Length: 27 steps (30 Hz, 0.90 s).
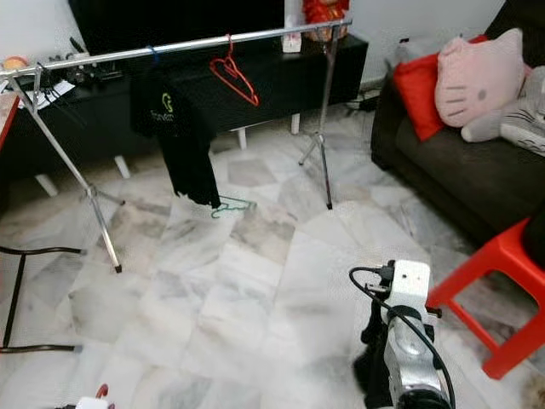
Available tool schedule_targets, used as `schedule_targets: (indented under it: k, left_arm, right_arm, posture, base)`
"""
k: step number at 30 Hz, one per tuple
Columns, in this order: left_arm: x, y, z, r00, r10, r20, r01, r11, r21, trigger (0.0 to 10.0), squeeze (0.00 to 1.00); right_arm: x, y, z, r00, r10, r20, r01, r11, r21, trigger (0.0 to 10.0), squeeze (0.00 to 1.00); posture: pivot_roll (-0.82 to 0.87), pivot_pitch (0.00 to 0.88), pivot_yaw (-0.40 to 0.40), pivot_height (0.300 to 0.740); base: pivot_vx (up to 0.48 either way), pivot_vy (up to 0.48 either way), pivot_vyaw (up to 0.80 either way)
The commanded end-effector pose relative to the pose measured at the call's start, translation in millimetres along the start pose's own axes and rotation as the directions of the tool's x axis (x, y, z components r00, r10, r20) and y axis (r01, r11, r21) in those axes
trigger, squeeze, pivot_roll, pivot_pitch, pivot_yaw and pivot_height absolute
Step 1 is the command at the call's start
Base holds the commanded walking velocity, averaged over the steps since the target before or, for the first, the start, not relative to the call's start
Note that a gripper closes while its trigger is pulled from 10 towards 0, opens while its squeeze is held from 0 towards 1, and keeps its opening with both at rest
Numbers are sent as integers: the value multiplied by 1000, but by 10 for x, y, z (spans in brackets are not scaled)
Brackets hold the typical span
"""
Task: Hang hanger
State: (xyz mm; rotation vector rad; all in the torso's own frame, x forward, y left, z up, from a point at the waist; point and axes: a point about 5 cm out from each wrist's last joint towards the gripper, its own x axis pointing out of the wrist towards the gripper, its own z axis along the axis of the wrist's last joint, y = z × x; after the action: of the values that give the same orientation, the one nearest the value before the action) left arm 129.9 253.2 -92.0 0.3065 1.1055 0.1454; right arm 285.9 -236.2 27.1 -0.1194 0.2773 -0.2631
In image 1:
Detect black shirt green circle logo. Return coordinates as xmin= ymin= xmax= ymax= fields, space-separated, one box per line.
xmin=353 ymin=294 xmax=397 ymax=409

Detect green clothes hanger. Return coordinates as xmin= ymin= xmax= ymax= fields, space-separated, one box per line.
xmin=211 ymin=196 xmax=256 ymax=218

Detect white papers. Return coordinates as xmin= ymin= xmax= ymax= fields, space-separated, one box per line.
xmin=34 ymin=78 xmax=77 ymax=107

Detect orange round plush toy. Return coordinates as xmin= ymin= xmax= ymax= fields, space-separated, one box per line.
xmin=3 ymin=55 xmax=29 ymax=73

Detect silver metal clothes rack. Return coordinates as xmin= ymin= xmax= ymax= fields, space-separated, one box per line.
xmin=0 ymin=19 xmax=354 ymax=274

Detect black T-shirt small chest print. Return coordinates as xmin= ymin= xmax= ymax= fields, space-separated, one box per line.
xmin=129 ymin=68 xmax=221 ymax=208

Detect black television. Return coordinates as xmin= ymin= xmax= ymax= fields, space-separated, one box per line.
xmin=68 ymin=0 xmax=286 ymax=54

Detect black TV console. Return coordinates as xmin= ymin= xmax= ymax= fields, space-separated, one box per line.
xmin=7 ymin=34 xmax=369 ymax=180

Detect red seated figurine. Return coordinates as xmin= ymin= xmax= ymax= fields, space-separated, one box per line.
xmin=302 ymin=0 xmax=350 ymax=28

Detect grey cloth covered side table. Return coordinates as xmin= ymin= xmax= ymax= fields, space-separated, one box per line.
xmin=387 ymin=36 xmax=439 ymax=65

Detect dark grey sofa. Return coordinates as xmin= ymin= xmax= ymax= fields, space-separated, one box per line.
xmin=370 ymin=0 xmax=545 ymax=248

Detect pink cat face pillow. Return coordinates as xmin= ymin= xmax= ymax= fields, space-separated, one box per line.
xmin=434 ymin=27 xmax=527 ymax=129

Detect red plastic stool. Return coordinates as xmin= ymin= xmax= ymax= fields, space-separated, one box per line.
xmin=426 ymin=217 xmax=545 ymax=380

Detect grey Totoro plush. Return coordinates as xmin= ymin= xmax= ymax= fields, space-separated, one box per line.
xmin=460 ymin=66 xmax=545 ymax=158

